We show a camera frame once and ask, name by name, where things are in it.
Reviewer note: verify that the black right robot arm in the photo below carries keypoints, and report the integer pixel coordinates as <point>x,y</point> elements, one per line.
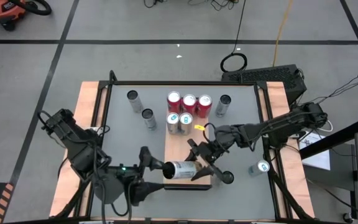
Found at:
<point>275,126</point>

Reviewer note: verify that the light wooden shelf board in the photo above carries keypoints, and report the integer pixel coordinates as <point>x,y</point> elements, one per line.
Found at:
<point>179,149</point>

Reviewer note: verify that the red soda can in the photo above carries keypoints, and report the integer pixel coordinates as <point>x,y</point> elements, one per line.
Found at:
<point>204,105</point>
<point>174,101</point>
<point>189,104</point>

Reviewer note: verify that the black metal beam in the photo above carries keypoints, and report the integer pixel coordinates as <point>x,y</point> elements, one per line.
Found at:
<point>331,140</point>

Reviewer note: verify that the black table frame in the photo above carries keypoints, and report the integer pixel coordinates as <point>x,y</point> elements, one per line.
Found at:
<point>182,83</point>

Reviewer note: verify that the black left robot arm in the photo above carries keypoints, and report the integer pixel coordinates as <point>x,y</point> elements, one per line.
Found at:
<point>82,152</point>

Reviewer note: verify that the white paper sheet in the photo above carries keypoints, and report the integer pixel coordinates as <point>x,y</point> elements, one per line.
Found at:
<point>317,154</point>

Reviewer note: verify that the orange shop vacuum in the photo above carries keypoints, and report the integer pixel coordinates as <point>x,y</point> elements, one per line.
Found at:
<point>3,9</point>

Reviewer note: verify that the white Celsius can yellow band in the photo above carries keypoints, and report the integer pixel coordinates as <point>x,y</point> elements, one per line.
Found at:
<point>134,101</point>

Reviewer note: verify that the white Celsius can blue band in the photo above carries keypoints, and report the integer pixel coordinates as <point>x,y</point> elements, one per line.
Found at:
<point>148,119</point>
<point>223,105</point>

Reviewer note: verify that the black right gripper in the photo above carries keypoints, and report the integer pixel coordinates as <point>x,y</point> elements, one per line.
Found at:
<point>213,149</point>

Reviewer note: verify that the black metal shelf frame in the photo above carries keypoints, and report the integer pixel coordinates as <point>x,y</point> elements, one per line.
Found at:
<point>187,187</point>

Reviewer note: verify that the blue silver Red Bull can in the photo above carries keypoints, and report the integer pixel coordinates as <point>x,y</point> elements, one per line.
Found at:
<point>258,168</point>
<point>186,123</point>
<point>172,123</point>

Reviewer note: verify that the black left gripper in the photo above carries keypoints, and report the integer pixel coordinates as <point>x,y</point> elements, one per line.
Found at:
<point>129,175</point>

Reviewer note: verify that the black caster wheel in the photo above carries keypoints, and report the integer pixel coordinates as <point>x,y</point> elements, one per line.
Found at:
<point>347,216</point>

